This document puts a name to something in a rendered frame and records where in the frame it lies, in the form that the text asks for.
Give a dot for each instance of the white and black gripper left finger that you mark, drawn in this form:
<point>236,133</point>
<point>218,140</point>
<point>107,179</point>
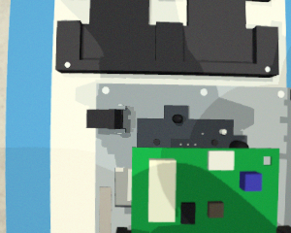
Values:
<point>123,230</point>

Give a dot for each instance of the green circuit board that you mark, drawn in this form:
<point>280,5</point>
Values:
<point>204,190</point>

